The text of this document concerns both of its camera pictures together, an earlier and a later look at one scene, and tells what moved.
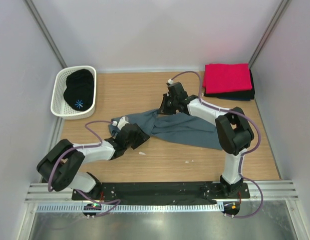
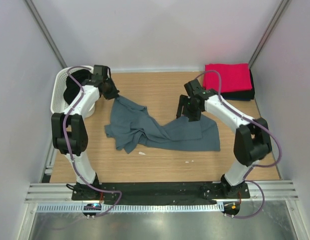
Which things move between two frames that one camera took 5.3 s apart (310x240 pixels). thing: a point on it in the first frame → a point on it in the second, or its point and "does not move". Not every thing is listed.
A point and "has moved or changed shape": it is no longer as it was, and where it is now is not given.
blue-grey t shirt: (181, 129) has moved or changed shape
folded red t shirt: (227, 77) does not move
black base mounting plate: (158, 193) does not move
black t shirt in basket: (79, 92) does not move
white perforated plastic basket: (58, 106) does not move
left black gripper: (141, 137) → (114, 93)
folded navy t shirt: (241, 99) does not move
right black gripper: (164, 109) → (193, 116)
